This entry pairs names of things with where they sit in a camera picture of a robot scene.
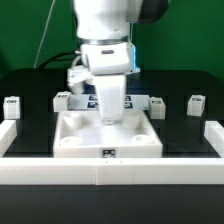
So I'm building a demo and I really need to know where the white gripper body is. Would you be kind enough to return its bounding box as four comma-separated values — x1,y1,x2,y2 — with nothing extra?
94,75,126,123

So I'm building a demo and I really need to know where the white square table top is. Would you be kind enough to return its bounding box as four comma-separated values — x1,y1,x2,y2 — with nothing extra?
53,110,163,158

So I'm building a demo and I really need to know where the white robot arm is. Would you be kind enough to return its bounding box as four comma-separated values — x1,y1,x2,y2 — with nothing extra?
67,0,170,124

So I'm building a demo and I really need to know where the white marker plate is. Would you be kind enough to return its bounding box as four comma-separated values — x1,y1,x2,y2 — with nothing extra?
68,94,149,110

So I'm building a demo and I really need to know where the white U-shaped obstacle fence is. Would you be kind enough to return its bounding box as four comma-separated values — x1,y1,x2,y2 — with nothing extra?
0,120,224,185

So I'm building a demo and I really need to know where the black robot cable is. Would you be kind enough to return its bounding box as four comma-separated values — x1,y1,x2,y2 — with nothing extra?
37,49,83,70

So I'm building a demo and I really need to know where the thin white cable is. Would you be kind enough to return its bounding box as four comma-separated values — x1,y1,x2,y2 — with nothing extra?
33,0,57,69

